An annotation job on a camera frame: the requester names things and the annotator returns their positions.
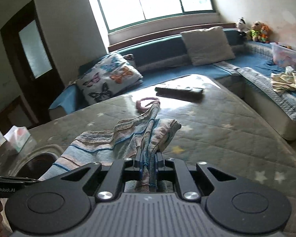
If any grey square cushion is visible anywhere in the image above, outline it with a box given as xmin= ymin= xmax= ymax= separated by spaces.
xmin=181 ymin=26 xmax=236 ymax=67

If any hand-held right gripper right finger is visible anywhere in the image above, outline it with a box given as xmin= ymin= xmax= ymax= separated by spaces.
xmin=156 ymin=152 xmax=238 ymax=201

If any butterfly print pillow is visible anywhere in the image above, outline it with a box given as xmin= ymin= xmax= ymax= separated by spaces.
xmin=75 ymin=52 xmax=144 ymax=106

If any white tissue box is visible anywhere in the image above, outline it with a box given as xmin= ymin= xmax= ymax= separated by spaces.
xmin=4 ymin=125 xmax=31 ymax=153

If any plush bear with green vest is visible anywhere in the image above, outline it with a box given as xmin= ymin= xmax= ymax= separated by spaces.
xmin=249 ymin=21 xmax=262 ymax=41

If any pink hair tie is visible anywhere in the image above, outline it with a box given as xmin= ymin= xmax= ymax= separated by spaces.
xmin=136 ymin=97 xmax=161 ymax=112

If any clear plastic storage box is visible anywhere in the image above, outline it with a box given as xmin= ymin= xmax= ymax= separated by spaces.
xmin=270 ymin=42 xmax=296 ymax=69

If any pale yellow crumpled cloth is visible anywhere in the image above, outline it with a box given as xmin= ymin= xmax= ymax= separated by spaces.
xmin=270 ymin=66 xmax=296 ymax=95

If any black remote control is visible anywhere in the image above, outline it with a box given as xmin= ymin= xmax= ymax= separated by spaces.
xmin=155 ymin=85 xmax=204 ymax=100

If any blue sofa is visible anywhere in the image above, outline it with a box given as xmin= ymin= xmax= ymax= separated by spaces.
xmin=49 ymin=28 xmax=296 ymax=141

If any green framed window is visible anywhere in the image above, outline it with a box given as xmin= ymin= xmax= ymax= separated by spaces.
xmin=92 ymin=0 xmax=220 ymax=34

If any dark door with frosted glass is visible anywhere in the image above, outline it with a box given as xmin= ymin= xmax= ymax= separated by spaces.
xmin=0 ymin=0 xmax=65 ymax=124

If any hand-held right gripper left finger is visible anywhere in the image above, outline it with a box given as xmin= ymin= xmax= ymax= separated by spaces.
xmin=61 ymin=157 xmax=142 ymax=201

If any orange plush toy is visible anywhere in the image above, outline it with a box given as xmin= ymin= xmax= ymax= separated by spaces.
xmin=260 ymin=24 xmax=272 ymax=43

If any blue beige striped garment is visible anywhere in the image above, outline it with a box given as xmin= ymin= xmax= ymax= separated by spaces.
xmin=39 ymin=102 xmax=182 ymax=193

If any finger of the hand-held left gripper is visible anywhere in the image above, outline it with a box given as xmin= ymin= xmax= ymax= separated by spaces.
xmin=0 ymin=174 xmax=39 ymax=185

